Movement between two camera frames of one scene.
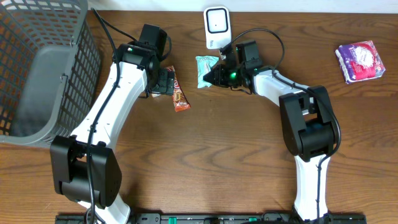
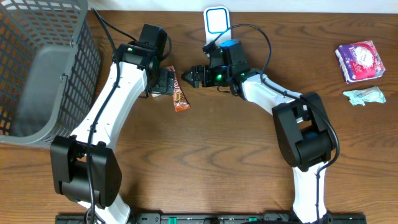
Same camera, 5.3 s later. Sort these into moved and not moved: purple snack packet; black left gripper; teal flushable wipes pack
Moved: teal flushable wipes pack
Not moved: purple snack packet; black left gripper
